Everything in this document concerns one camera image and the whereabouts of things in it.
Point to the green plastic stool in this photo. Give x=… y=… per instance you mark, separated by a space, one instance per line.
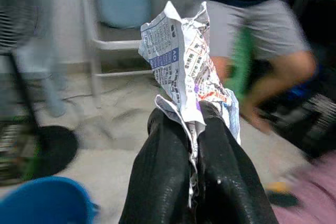
x=242 y=64

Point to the white plastic chair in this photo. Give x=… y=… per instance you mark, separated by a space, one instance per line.
x=95 y=51

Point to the blue plastic bucket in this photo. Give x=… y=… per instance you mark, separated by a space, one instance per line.
x=44 y=203

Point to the pale blue hanging cloth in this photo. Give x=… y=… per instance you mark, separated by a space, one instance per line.
x=50 y=51

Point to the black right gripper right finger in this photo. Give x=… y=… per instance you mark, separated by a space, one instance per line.
x=225 y=182

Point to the black standing fan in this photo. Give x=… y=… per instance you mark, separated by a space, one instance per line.
x=55 y=150

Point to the yellow and black slipper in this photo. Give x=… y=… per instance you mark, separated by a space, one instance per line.
x=282 y=195

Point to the black bag with white print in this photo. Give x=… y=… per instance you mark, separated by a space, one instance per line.
x=315 y=124

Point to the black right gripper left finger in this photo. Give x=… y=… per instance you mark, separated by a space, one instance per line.
x=162 y=176

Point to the pink cartoon print blanket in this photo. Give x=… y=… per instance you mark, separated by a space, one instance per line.
x=312 y=197

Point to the person in grey shorts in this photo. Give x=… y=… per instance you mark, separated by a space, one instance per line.
x=270 y=32

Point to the printed newspaper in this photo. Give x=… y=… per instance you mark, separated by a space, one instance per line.
x=178 y=64

